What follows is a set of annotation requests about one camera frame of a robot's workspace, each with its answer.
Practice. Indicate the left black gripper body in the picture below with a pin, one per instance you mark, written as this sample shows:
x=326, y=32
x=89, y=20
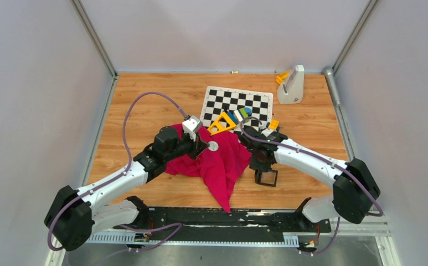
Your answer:
x=187, y=146

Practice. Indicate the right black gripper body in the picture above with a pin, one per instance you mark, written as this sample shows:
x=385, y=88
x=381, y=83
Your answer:
x=256, y=163

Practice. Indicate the black frame box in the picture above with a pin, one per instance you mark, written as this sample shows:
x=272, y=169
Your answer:
x=266, y=178

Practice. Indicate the green round brooch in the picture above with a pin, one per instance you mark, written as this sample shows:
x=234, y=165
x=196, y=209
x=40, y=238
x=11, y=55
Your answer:
x=213, y=146

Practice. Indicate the magenta red garment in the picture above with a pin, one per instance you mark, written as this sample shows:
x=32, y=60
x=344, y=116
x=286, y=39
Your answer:
x=218, y=169

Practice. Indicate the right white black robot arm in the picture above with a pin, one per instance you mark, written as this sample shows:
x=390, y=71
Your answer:
x=354, y=189

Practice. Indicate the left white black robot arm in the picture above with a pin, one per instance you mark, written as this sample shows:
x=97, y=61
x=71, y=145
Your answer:
x=75, y=214

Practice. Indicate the yellow triangle block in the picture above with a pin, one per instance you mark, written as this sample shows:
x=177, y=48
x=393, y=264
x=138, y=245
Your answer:
x=221, y=124

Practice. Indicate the black white chessboard mat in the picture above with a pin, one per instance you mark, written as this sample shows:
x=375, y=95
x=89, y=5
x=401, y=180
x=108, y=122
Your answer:
x=218, y=100

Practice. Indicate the white metronome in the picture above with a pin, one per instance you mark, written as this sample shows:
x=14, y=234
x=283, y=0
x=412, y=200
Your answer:
x=291, y=91

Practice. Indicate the yellow toy behind metronome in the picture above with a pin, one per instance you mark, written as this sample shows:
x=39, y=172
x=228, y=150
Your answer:
x=282, y=77

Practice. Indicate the grey metal pipe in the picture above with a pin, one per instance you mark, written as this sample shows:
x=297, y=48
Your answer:
x=332, y=86

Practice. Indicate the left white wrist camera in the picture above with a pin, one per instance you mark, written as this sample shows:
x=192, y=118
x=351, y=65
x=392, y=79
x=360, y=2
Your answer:
x=191, y=127

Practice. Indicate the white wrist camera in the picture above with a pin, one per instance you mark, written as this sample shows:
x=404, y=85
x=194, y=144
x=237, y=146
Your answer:
x=267, y=132
x=191, y=127

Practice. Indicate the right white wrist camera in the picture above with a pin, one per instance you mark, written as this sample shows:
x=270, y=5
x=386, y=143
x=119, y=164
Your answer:
x=267, y=132

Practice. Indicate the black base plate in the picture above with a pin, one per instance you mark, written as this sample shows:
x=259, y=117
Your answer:
x=204, y=225

